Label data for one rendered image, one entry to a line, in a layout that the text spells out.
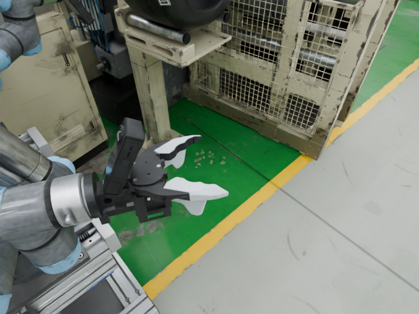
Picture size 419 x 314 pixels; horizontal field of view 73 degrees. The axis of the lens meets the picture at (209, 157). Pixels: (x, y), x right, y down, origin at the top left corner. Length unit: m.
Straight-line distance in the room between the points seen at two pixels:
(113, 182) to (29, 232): 0.13
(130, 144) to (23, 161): 0.24
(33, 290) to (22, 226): 0.37
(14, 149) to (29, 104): 1.13
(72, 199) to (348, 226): 1.55
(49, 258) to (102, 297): 0.78
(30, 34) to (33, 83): 0.73
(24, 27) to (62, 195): 0.59
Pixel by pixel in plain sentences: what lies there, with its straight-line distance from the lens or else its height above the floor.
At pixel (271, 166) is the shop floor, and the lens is 1.91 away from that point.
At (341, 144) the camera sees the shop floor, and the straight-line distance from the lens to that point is 2.23.
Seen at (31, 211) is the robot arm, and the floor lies 1.07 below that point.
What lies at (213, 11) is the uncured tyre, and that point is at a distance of 1.31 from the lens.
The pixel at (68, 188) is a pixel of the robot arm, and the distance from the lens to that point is 0.45.
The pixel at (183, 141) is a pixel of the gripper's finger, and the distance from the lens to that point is 0.49.
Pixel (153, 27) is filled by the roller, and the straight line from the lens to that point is 1.34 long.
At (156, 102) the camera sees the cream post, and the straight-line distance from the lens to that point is 1.79.
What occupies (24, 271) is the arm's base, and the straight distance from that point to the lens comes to 0.81.
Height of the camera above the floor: 1.40
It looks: 46 degrees down
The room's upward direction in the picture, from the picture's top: straight up
